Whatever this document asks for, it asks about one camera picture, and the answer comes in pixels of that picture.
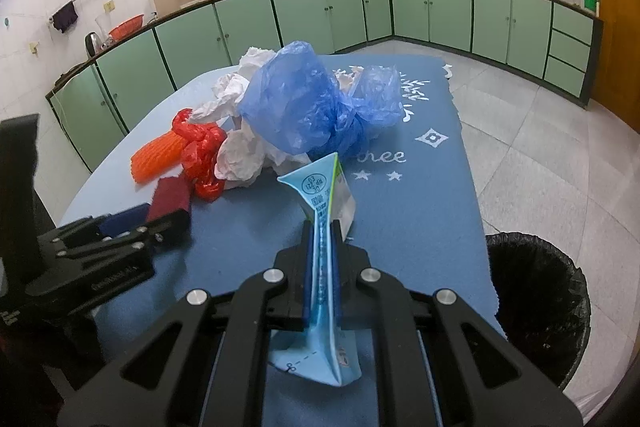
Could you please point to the blue printed tablecloth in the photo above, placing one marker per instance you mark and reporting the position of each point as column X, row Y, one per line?
column 415, row 281

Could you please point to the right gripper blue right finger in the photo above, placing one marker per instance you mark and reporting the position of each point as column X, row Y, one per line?
column 337, row 246

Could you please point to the blue plastic bag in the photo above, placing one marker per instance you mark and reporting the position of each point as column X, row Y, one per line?
column 296, row 104

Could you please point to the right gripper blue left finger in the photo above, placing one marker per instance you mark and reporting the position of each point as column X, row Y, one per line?
column 308, row 241

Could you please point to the black trash bin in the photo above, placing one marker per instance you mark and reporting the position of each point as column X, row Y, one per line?
column 544, row 306

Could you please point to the red plastic basin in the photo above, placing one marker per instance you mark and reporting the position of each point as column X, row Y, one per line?
column 126, row 28

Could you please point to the red plastic bag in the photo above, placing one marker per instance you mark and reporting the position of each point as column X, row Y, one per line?
column 199, row 156

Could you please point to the small dark red pad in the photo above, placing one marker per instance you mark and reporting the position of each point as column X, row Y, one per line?
column 171, row 194

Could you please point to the dark hanging towel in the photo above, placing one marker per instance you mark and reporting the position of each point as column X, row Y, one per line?
column 65, row 18

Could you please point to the green lower kitchen cabinets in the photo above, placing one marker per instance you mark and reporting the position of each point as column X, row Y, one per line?
column 98, row 102

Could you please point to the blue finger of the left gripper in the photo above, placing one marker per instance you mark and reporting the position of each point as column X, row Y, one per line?
column 118, row 223

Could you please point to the orange foam fruit net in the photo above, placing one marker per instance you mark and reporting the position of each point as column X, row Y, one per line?
column 156, row 157

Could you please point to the steel kettle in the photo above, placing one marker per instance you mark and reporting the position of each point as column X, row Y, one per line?
column 93, row 44

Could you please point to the wooden door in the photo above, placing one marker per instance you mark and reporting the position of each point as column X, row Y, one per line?
column 617, row 80

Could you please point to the white paper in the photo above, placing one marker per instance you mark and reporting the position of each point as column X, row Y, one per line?
column 244, row 155

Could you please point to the blue milk carton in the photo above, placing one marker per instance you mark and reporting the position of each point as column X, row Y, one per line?
column 321, row 352

